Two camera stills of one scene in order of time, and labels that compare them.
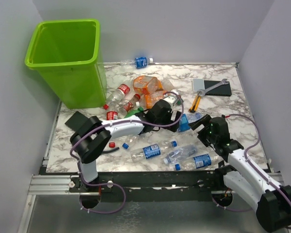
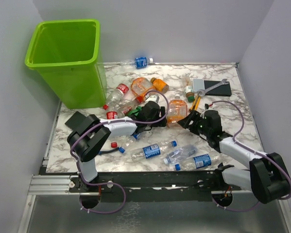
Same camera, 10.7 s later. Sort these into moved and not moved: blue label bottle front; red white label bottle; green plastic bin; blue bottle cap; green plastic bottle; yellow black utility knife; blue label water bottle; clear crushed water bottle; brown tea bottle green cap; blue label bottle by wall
Moved: brown tea bottle green cap; blue bottle cap
Not moved: green plastic bin; red white label bottle; yellow black utility knife; blue label water bottle; blue label bottle front; blue label bottle by wall; green plastic bottle; clear crushed water bottle
